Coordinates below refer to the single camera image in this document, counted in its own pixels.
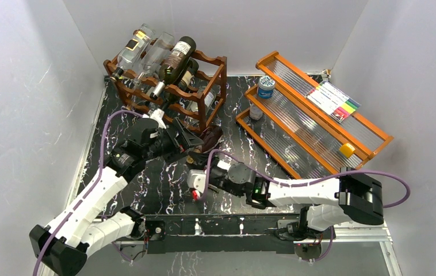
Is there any dark bottle cream label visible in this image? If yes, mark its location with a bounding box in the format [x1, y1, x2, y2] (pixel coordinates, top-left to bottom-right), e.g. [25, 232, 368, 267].
[159, 60, 198, 111]

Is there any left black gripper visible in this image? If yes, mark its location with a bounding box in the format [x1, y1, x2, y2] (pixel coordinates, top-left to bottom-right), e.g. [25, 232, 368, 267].
[143, 118, 203, 164]

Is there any aluminium frame rail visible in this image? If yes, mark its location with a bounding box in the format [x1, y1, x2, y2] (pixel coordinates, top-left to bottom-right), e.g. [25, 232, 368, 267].
[39, 224, 404, 276]

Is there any green wine bottle brown label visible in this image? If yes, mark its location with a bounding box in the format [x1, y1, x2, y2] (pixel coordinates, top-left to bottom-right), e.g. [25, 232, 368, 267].
[150, 36, 196, 99]

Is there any brown wooden wine rack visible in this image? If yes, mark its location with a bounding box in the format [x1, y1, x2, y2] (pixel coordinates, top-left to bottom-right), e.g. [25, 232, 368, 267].
[113, 50, 227, 134]

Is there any pack of coloured markers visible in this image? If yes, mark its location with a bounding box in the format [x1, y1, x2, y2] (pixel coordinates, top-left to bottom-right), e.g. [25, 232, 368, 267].
[307, 81, 361, 123]

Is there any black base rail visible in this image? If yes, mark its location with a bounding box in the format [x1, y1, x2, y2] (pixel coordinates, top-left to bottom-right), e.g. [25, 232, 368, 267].
[141, 214, 335, 255]

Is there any dark red wine bottle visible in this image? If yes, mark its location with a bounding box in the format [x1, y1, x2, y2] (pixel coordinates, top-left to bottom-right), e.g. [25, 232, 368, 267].
[186, 125, 223, 165]

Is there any clear bottle white label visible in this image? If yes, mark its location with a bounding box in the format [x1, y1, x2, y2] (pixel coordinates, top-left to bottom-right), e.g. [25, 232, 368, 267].
[187, 89, 216, 113]

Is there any purple cable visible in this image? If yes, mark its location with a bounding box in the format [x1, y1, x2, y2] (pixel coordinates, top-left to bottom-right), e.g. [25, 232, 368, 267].
[31, 109, 144, 276]
[197, 149, 411, 263]

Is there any blue lidded jar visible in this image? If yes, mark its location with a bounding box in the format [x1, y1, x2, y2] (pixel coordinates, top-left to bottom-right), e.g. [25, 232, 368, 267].
[257, 75, 276, 99]

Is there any small grey capped jar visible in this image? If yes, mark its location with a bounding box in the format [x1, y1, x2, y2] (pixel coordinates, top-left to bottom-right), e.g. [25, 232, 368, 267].
[249, 104, 263, 121]

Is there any clear bottle gold label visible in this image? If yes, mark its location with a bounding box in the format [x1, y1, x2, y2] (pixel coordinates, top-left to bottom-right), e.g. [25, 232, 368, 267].
[110, 24, 155, 83]

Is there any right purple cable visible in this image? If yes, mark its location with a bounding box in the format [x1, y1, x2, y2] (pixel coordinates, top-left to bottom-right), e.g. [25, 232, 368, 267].
[197, 149, 411, 263]

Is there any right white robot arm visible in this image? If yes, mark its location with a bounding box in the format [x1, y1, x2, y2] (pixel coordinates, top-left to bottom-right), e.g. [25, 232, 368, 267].
[203, 163, 384, 240]

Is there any clear empty glass bottle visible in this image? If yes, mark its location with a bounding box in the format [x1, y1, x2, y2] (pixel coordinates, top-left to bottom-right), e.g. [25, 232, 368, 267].
[132, 32, 174, 88]

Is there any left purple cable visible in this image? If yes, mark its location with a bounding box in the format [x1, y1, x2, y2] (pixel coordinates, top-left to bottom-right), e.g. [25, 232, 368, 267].
[31, 109, 144, 276]

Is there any orange tiered display shelf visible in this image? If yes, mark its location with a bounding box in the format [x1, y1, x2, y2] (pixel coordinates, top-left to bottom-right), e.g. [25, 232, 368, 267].
[236, 51, 393, 179]

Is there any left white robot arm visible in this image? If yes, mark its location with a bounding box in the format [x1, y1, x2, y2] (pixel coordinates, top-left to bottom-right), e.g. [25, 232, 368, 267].
[29, 118, 203, 275]

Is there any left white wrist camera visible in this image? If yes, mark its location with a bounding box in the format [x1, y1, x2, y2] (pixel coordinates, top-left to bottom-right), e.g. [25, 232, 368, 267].
[148, 108, 167, 129]

